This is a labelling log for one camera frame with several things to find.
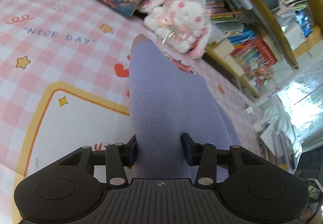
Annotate row of colourful books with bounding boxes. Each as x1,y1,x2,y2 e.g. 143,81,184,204
151,0,278,86

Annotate cream pen holder box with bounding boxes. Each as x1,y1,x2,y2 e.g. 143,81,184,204
205,38,236,60

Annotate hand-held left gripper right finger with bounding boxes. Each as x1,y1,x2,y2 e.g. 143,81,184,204
181,132,263,186

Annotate colourful paper flower bouquet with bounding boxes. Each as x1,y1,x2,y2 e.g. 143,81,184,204
242,61,275,87

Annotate white pink plush bunny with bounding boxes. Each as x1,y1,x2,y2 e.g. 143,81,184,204
137,0,215,60

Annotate purple and brown sweater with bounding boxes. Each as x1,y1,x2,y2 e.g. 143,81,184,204
128,35,243,182

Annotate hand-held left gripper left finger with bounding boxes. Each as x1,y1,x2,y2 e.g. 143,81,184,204
58,135,138,187

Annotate pink checked cartoon desk mat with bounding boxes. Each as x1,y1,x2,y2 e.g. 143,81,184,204
0,0,268,224

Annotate wooden bookshelf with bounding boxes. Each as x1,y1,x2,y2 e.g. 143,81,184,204
189,0,323,99

